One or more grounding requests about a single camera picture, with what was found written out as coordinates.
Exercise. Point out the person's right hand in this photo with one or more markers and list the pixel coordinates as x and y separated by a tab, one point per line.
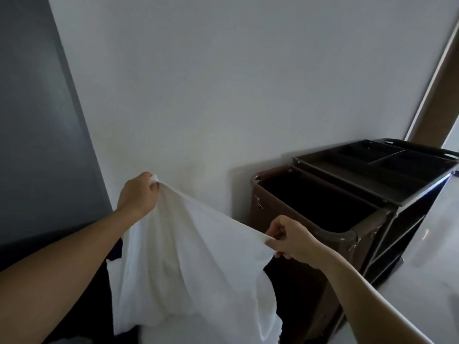
297	240

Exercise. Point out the person's left hand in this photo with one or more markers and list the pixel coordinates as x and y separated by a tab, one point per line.
138	197

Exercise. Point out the brown housekeeping cart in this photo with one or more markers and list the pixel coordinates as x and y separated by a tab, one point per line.
322	197

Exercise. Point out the white towel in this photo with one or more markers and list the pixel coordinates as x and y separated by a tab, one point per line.
197	329
186	254

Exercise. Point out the person's left forearm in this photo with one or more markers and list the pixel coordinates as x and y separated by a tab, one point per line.
53	275

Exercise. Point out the person's right forearm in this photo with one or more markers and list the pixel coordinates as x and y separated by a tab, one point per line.
380	308

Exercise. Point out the grey door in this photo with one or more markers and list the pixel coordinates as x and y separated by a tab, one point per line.
36	121

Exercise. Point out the navy laundry hamper white frame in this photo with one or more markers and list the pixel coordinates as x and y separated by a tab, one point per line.
89	300

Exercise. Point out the wooden door frame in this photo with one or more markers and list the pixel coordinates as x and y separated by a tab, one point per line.
437	96

